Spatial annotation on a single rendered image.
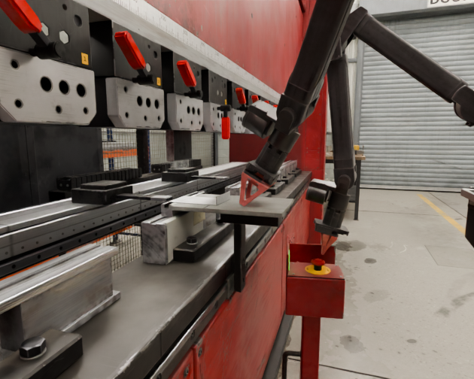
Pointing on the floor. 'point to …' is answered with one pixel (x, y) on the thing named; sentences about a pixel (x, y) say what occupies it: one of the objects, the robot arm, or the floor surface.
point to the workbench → (356, 178)
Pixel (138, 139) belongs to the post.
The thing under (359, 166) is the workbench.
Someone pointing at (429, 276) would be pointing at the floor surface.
